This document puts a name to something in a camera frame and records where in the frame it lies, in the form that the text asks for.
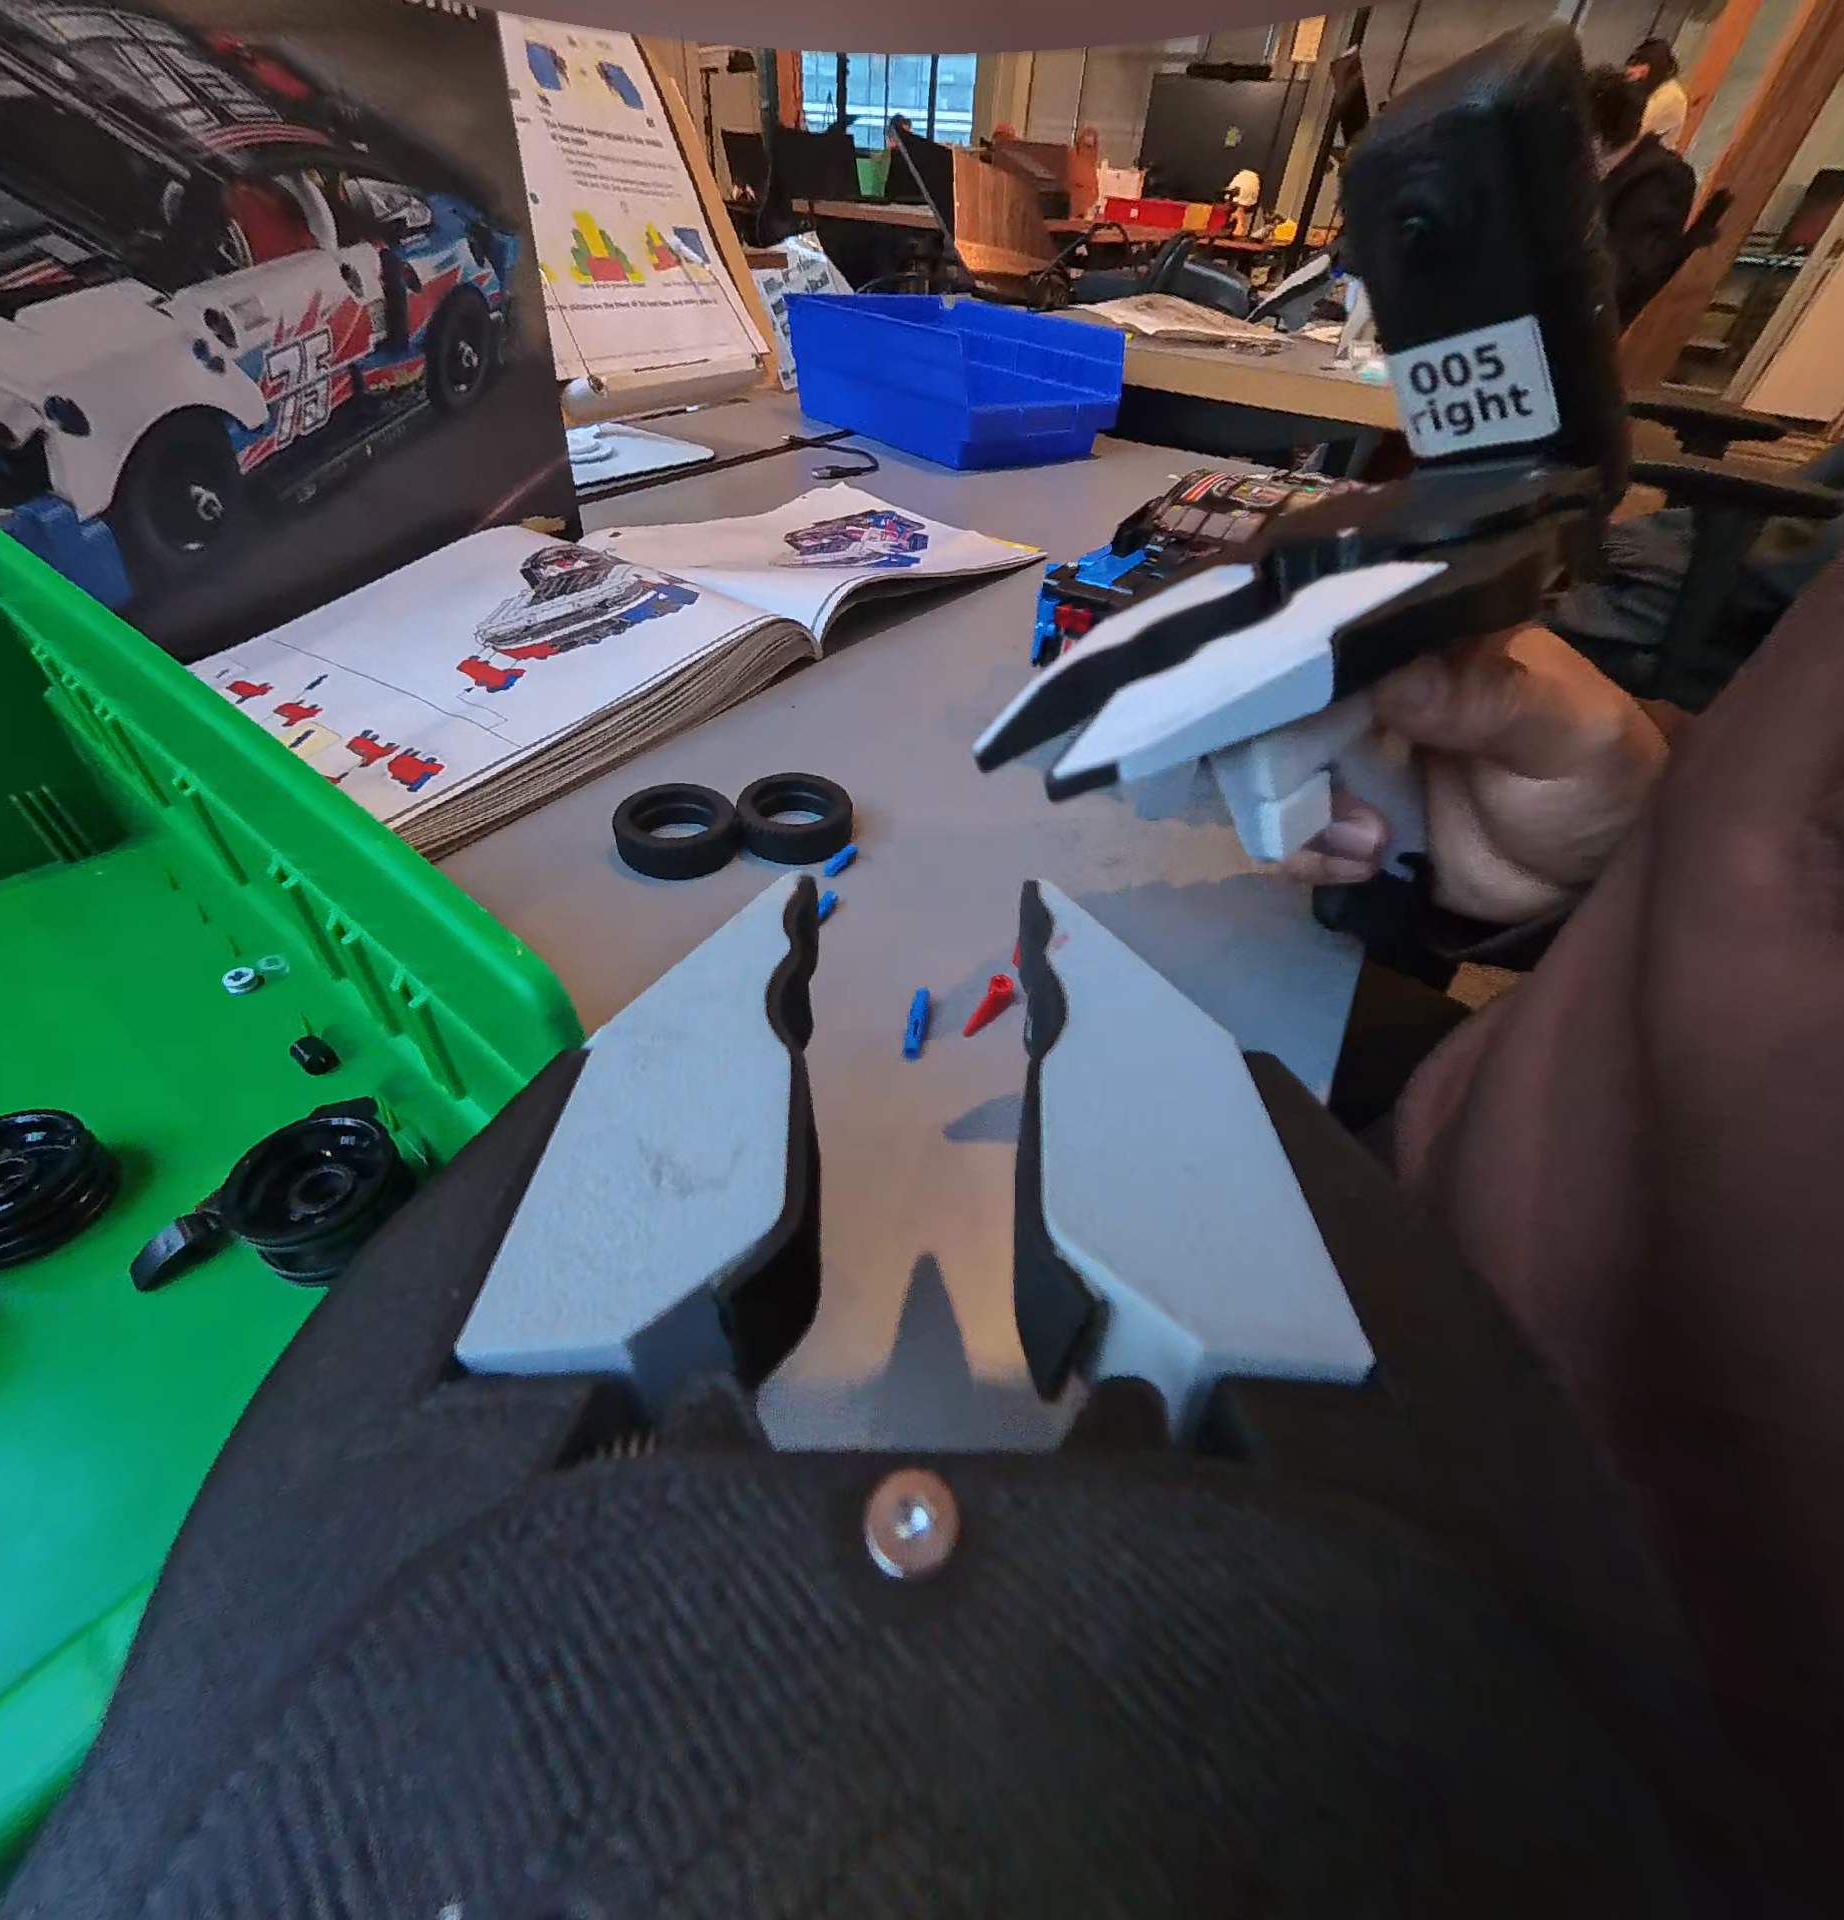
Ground blue plastic bin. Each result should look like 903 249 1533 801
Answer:
785 292 1128 475

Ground toy car box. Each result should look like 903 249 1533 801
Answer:
0 0 583 667

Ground green plastic bin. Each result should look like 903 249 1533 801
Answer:
0 503 586 1743

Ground person's black pants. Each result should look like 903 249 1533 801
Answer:
1313 877 1563 1134

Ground printed paper bag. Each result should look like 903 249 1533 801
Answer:
742 232 860 397

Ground open instruction booklet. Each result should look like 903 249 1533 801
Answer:
186 482 1049 860

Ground person's right hand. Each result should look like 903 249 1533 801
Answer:
1283 624 1674 924

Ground background desk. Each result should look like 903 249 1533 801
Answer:
794 195 1404 453

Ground white tray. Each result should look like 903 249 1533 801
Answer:
563 416 718 499

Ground dark monitor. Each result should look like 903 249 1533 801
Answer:
1139 67 1314 213

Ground long black connector piece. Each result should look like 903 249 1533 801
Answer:
130 1207 235 1293

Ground black wheel rim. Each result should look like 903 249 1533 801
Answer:
220 1098 419 1290
0 1107 122 1275

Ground person's brown sweater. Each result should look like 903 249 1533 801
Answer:
1387 900 1844 1920

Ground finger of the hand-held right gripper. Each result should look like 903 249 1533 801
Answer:
1045 626 1344 802
972 558 1452 775

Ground black rubber toy tire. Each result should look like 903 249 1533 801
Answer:
611 782 742 883
734 771 856 868

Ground printed instruction sheet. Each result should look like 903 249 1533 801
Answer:
494 13 774 385

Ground black office chair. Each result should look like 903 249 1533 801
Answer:
1553 383 1844 708

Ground toy brick race car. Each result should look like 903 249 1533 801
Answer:
1030 468 1427 671

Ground grey desk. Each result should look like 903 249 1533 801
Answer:
186 392 1366 1458

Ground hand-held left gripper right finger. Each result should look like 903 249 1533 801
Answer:
1012 877 1378 1447

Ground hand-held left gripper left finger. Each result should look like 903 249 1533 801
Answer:
455 871 826 1451

